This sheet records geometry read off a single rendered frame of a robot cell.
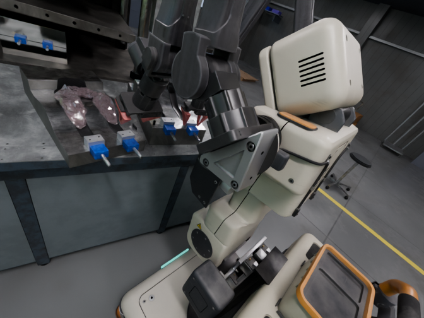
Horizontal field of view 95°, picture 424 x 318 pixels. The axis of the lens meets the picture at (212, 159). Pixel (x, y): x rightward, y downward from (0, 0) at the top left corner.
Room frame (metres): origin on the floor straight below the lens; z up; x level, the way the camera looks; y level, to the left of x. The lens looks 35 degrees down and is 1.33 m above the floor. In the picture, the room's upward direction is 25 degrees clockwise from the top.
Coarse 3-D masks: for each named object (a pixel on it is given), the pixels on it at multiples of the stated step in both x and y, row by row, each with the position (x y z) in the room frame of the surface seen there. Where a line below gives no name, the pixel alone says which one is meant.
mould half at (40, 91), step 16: (32, 80) 0.58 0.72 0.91; (48, 80) 0.62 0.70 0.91; (96, 80) 0.78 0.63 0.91; (32, 96) 0.55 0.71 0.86; (48, 96) 0.58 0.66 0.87; (48, 112) 0.48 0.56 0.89; (64, 112) 0.51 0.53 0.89; (96, 112) 0.59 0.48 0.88; (48, 128) 0.48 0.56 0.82; (64, 128) 0.47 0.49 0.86; (96, 128) 0.54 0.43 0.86; (128, 128) 0.63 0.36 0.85; (64, 144) 0.41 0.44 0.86; (80, 144) 0.44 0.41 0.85; (112, 144) 0.50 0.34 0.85; (144, 144) 0.61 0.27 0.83; (80, 160) 0.41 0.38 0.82; (96, 160) 0.45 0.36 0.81
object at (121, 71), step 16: (0, 48) 0.89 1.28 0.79; (80, 48) 1.36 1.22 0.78; (96, 48) 1.50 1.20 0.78; (112, 48) 1.67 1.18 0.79; (16, 64) 0.83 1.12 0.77; (32, 64) 0.88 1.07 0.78; (48, 64) 0.95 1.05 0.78; (64, 64) 1.03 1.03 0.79; (80, 64) 1.12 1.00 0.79; (96, 64) 1.22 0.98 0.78; (112, 64) 1.34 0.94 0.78; (128, 64) 1.47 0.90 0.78; (112, 80) 1.14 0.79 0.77; (128, 80) 1.20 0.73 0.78
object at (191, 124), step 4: (188, 120) 0.79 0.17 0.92; (192, 120) 0.81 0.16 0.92; (188, 124) 0.77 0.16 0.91; (192, 124) 0.78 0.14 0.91; (196, 124) 0.80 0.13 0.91; (188, 128) 0.75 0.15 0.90; (192, 128) 0.76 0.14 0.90; (196, 128) 0.78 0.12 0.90; (188, 132) 0.75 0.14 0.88; (192, 132) 0.75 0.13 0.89; (196, 132) 0.76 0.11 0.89; (196, 136) 0.73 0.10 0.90
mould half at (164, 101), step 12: (132, 84) 1.02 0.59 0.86; (168, 96) 0.95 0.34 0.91; (168, 108) 0.89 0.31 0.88; (180, 108) 0.94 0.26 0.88; (156, 120) 0.72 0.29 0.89; (180, 120) 0.81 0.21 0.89; (144, 132) 0.71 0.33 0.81; (156, 132) 0.67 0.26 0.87; (180, 132) 0.74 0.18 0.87; (204, 132) 0.83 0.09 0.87; (156, 144) 0.68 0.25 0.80; (168, 144) 0.71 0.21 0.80
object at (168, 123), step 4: (164, 120) 0.70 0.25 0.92; (168, 120) 0.72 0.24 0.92; (172, 120) 0.73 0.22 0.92; (164, 124) 0.69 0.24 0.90; (168, 124) 0.71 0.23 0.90; (172, 124) 0.72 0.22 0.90; (164, 128) 0.68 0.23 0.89; (168, 128) 0.68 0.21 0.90; (172, 128) 0.69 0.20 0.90; (168, 132) 0.67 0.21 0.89; (172, 132) 0.67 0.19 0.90; (172, 136) 0.66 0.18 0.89; (176, 140) 0.64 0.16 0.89
